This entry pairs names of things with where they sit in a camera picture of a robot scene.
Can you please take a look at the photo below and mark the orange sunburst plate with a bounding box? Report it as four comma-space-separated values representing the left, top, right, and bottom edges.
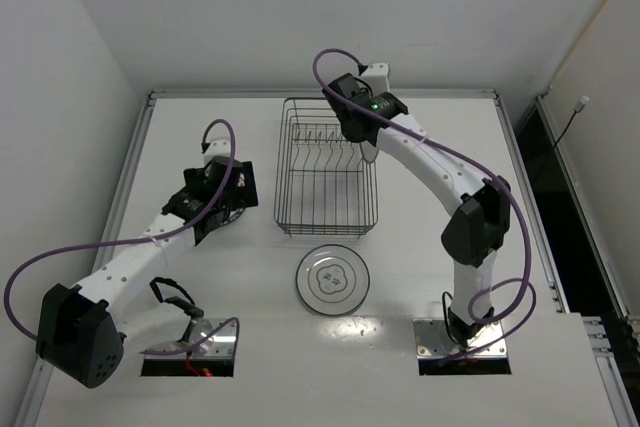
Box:
360, 141, 379, 164

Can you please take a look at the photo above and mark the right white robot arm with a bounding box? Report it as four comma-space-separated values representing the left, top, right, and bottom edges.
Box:
323, 73, 510, 347

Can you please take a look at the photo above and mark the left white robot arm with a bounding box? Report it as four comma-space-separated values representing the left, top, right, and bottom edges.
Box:
36, 155, 258, 388

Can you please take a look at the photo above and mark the white plate dark rim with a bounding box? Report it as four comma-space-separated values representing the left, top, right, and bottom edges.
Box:
295, 244, 371, 317

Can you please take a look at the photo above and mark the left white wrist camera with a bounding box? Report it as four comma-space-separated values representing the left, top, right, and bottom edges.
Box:
201, 137, 231, 156

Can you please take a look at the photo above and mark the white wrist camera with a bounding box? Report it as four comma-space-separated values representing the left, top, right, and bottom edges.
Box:
201, 137, 231, 156
360, 62, 390, 95

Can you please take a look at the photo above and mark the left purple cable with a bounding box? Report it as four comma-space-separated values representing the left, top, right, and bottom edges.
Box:
3, 119, 241, 354

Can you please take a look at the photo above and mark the purple cable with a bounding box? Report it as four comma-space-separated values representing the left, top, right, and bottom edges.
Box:
312, 47, 537, 363
3, 119, 241, 354

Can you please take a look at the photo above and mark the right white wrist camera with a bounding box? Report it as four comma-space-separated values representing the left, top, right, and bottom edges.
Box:
360, 62, 390, 95

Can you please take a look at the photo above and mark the grey wire dish rack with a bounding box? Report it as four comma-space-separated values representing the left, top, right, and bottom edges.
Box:
274, 97, 378, 237

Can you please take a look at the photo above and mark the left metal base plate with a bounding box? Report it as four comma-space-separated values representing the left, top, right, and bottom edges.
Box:
144, 317, 240, 360

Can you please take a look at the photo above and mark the metal base plate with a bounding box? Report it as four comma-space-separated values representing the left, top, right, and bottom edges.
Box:
413, 318, 508, 360
144, 317, 240, 360

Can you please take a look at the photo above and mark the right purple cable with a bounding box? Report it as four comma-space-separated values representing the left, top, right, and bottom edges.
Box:
312, 47, 537, 363

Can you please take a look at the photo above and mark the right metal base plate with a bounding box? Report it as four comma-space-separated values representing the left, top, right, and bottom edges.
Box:
413, 318, 508, 360

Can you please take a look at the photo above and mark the black wall cable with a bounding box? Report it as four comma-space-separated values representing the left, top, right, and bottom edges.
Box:
519, 96, 591, 198

